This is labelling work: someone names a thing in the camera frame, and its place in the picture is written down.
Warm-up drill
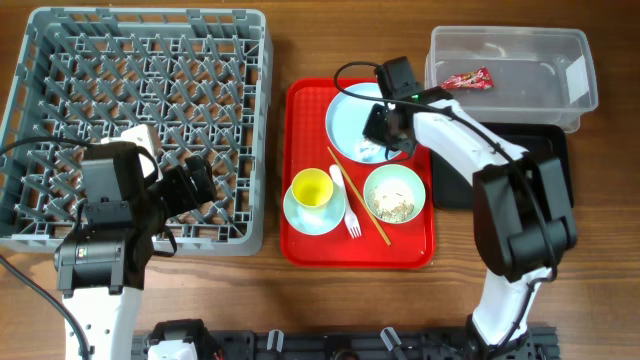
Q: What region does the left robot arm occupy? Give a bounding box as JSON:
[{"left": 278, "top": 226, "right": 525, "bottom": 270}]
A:
[{"left": 54, "top": 142, "right": 216, "bottom": 359}]

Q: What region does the wooden chopstick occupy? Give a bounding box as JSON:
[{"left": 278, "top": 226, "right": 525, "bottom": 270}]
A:
[{"left": 327, "top": 146, "right": 392, "bottom": 246}]

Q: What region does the white plastic fork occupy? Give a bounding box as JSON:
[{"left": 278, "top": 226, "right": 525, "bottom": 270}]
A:
[{"left": 329, "top": 164, "right": 362, "bottom": 238}]

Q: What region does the white tissue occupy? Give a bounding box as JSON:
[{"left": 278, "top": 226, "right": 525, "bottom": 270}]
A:
[{"left": 355, "top": 138, "right": 382, "bottom": 159}]

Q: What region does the rice food waste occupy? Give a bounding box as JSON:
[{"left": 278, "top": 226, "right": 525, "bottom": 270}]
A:
[{"left": 369, "top": 179, "right": 415, "bottom": 223}]

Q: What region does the black tray bin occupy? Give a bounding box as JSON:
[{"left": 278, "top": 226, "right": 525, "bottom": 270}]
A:
[{"left": 431, "top": 123, "right": 574, "bottom": 210}]

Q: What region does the large light blue plate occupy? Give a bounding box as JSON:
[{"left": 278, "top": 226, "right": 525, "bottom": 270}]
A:
[{"left": 325, "top": 92, "right": 409, "bottom": 164}]

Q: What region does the red plastic tray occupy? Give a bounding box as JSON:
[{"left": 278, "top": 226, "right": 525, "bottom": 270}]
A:
[{"left": 280, "top": 78, "right": 436, "bottom": 269}]

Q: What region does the grey dishwasher rack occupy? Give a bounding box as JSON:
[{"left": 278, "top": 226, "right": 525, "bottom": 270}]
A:
[{"left": 1, "top": 7, "right": 273, "bottom": 256}]

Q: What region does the small light blue bowl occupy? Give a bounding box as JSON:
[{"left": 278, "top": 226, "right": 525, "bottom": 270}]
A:
[{"left": 283, "top": 187, "right": 346, "bottom": 236}]

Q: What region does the green bowl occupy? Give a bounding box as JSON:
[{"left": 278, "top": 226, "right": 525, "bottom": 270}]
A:
[{"left": 363, "top": 164, "right": 427, "bottom": 224}]

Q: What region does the yellow cup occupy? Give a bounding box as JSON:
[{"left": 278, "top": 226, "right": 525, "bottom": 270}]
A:
[{"left": 291, "top": 168, "right": 334, "bottom": 208}]

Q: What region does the red snack wrapper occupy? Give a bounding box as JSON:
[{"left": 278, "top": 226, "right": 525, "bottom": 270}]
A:
[{"left": 440, "top": 67, "right": 494, "bottom": 90}]

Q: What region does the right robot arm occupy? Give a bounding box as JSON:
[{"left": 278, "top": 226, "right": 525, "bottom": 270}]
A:
[{"left": 363, "top": 87, "right": 577, "bottom": 359}]

